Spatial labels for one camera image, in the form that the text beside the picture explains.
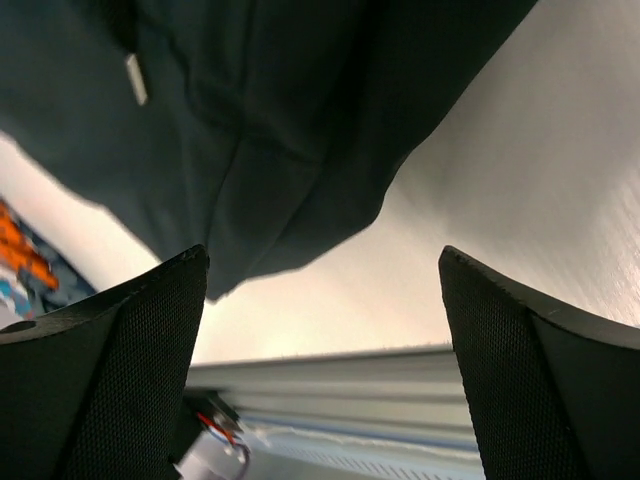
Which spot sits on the aluminium rail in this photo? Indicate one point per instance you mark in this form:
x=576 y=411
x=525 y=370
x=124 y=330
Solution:
x=392 y=414

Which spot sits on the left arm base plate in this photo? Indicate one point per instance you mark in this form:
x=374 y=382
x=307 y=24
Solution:
x=201 y=411

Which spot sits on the colourful patterned shorts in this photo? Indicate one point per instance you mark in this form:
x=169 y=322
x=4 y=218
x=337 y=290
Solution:
x=35 y=277

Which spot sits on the dark green shorts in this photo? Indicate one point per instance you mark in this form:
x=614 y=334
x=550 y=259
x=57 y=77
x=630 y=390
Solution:
x=267 y=131

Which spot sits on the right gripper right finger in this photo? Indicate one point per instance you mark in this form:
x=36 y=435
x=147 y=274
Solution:
x=553 y=390

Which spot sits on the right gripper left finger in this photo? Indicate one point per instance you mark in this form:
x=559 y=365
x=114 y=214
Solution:
x=93 y=390

